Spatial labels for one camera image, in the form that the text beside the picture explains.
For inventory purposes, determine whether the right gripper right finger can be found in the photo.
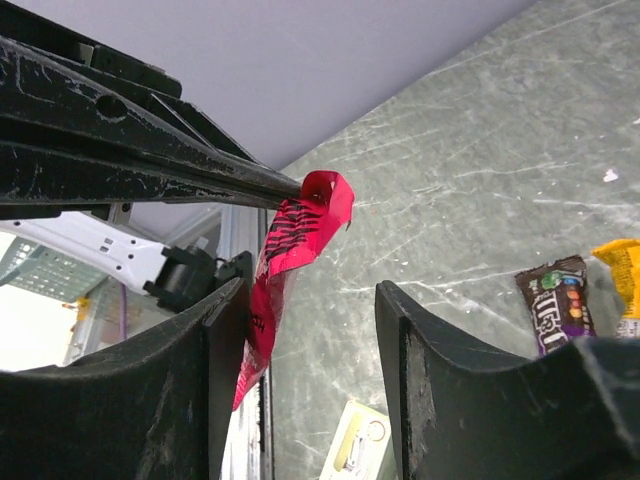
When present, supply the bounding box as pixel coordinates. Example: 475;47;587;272
375;281;639;479

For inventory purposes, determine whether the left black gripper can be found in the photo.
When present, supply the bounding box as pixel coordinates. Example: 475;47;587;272
1;1;300;220

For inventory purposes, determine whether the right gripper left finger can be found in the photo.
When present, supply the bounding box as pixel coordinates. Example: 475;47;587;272
1;279;249;479

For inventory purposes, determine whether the red Himalaya candy pouch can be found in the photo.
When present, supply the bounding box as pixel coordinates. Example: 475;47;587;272
232;170;355;410

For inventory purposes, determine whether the brown purple M&M's pack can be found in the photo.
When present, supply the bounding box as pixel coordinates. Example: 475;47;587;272
514;255;596;355

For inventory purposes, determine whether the yellow candy bar wrapper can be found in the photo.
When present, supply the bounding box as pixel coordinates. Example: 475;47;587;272
592;238;639;339

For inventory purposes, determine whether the white green small box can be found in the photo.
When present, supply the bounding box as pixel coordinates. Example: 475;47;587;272
320;400;397;480

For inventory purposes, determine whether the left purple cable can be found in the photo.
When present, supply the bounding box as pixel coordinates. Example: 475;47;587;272
117;282;130;341

